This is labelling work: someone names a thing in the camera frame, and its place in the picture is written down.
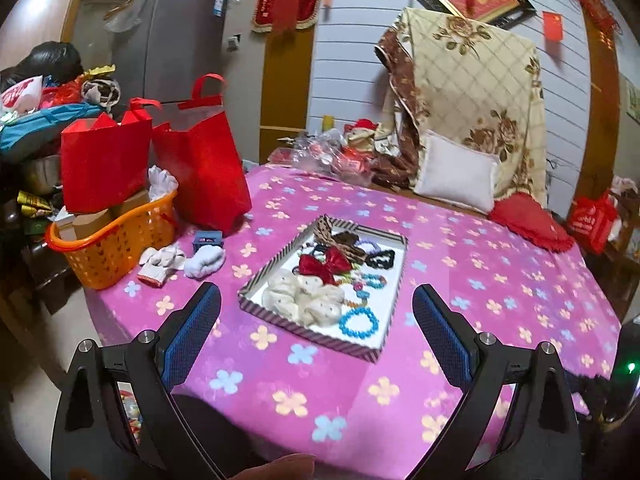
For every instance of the black scrunchie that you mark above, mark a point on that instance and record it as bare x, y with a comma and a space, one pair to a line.
382, 259

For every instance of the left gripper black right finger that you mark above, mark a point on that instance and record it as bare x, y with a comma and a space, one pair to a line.
540, 437

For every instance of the leopard print bow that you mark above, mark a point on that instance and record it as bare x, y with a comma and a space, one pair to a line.
323, 235

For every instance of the grey refrigerator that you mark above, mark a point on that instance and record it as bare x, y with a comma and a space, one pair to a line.
161, 47

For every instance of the pink floral bed sheet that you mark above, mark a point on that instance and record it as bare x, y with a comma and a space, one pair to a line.
378, 419

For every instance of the red tote bag left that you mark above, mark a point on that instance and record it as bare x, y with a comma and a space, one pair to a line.
192, 140

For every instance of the white work glove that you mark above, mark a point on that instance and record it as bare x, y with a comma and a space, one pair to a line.
157, 265

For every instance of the person's hand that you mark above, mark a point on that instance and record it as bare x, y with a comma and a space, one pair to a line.
290, 467

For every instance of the white fluffy scrunchie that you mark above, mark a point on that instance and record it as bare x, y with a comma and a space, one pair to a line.
206, 261

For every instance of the small blue card box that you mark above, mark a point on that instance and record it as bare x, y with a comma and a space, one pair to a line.
207, 238

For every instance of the red tote bag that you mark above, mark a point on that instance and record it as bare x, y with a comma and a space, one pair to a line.
590, 222
192, 140
104, 162

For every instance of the red tote bag right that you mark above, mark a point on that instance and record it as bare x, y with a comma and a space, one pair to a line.
590, 222

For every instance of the blue strap wrist watch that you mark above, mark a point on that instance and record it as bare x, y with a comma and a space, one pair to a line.
311, 260

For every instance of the brown scrunchie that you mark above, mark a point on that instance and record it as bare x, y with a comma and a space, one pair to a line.
346, 238

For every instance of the brown patterned blanket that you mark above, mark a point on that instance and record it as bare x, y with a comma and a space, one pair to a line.
397, 141

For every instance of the beige floral quilt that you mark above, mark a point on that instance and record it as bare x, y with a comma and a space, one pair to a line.
482, 87

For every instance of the red heart cushion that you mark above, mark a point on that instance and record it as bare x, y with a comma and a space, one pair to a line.
523, 215

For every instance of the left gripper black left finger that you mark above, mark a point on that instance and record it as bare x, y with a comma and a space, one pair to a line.
116, 418

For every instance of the red velvet bow clip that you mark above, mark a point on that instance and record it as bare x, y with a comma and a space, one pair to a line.
334, 263

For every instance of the clear plastic snack bag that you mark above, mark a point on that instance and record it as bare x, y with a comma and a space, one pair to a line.
326, 155

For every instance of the santa plush toy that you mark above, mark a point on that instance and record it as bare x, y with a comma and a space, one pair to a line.
360, 135

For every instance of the orange plastic basket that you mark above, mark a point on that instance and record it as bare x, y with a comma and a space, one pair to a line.
100, 260

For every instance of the cream chiffon scrunchie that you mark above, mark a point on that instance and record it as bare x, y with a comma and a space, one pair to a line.
304, 300

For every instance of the white pillow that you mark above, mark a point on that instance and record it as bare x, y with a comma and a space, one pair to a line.
454, 174

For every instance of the striped white jewelry tray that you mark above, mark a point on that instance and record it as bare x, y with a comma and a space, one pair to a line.
336, 285

